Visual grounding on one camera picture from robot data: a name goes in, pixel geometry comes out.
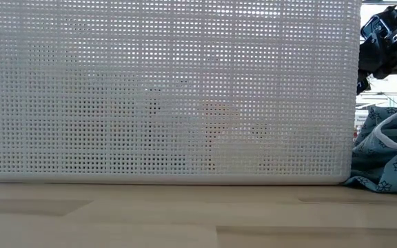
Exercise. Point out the teal patterned cloth cap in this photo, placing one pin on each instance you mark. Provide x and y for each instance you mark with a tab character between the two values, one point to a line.
391	165

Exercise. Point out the white mesh plastic basket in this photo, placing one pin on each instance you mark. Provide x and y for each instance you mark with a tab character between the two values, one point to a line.
150	86

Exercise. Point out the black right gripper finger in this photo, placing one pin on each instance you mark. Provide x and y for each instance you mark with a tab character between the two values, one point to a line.
362	82

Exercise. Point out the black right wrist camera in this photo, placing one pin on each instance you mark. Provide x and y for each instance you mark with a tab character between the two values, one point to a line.
376	27

